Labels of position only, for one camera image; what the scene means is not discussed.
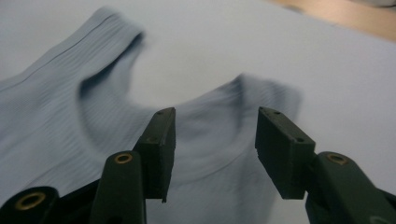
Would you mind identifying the light blue knit garment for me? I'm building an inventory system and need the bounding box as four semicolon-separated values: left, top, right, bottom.
0;6;304;224

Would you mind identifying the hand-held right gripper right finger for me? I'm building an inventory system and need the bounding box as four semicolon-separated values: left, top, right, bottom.
254;106;396;224

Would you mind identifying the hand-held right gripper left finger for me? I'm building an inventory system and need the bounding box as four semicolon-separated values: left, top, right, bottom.
89;106;177;224

